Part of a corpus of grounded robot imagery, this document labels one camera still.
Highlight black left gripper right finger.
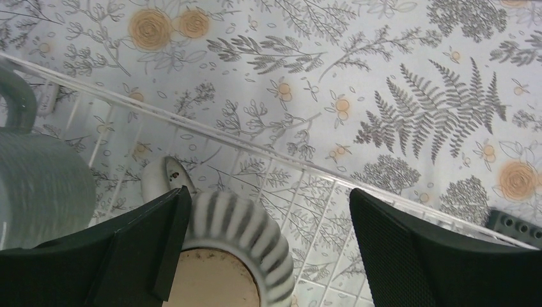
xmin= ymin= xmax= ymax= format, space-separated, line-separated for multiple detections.
xmin=349 ymin=189 xmax=541 ymax=306

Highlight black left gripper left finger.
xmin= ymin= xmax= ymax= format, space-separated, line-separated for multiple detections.
xmin=1 ymin=187 xmax=192 ymax=306

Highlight beige ribbed cup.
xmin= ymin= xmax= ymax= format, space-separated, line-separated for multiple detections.
xmin=141 ymin=156 xmax=295 ymax=306

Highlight grey ceramic cup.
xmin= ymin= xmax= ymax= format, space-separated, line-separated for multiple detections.
xmin=1 ymin=66 xmax=97 ymax=249

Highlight grey lego baseplate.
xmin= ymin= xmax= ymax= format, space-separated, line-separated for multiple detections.
xmin=485 ymin=209 xmax=541 ymax=249

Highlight floral table mat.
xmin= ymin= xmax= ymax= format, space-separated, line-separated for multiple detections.
xmin=0 ymin=0 xmax=542 ymax=307

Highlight white wire dish rack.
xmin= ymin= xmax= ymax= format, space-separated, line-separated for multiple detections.
xmin=1 ymin=54 xmax=541 ymax=306

